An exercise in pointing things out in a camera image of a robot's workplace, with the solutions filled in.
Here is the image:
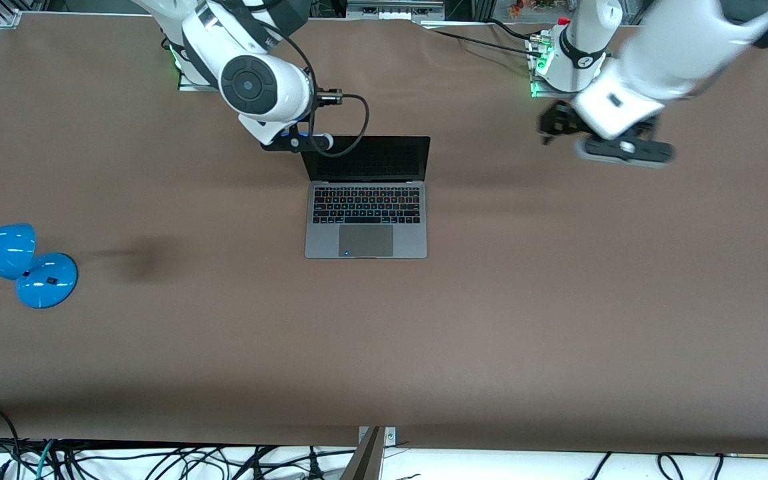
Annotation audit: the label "short black table cable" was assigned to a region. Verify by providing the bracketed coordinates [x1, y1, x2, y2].
[487, 19, 538, 42]

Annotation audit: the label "long black table cable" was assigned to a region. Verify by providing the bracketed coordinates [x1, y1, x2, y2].
[424, 27, 545, 61]

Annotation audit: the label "teal cable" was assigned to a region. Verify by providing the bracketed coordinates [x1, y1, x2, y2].
[36, 439, 57, 480]

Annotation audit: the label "grey power strip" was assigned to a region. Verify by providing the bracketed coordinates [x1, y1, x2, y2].
[346, 0, 445, 21]

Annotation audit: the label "small metal table bracket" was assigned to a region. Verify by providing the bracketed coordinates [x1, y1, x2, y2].
[357, 427, 397, 447]

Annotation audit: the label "blue desk lamp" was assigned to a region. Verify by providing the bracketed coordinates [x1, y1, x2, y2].
[0, 223, 79, 309]

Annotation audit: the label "orange background item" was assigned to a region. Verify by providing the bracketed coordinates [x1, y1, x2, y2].
[507, 0, 558, 17]

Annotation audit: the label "dark metal strut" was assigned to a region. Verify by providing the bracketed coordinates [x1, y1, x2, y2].
[339, 427, 385, 480]

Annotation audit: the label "brown table cover mat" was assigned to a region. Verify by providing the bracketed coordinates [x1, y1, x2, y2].
[0, 12, 768, 455]

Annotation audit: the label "aluminium frame posts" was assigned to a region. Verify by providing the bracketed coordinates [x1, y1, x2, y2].
[447, 0, 495, 22]

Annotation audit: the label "grey laptop computer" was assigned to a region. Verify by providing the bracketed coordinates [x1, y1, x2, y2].
[295, 135, 431, 260]

